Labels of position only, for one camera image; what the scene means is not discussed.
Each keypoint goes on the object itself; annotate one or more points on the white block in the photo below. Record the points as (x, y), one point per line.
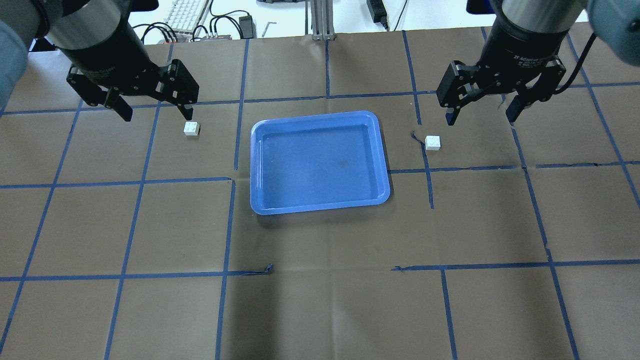
(191, 128)
(432, 143)

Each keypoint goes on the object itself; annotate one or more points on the hex key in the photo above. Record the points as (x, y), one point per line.
(267, 27)

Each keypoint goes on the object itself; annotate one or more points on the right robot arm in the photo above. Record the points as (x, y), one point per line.
(616, 22)

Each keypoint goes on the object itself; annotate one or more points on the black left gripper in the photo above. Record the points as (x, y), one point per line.
(107, 59)

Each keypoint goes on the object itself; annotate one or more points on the black power adapter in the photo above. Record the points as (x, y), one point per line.
(378, 13)

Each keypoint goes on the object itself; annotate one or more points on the aluminium frame post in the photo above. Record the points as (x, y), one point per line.
(322, 20)

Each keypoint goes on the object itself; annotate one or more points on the blue plastic tray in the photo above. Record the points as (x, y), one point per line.
(317, 162)

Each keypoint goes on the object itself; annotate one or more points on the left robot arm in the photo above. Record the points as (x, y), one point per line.
(66, 23)

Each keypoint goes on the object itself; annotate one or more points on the white keyboard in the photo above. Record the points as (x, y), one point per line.
(183, 16)

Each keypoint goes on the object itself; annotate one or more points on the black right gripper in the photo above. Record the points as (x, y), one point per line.
(520, 50)

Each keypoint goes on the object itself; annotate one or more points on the brown paper table cover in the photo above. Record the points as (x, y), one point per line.
(132, 241)

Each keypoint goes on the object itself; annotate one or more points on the small black power brick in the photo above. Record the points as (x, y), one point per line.
(247, 27)

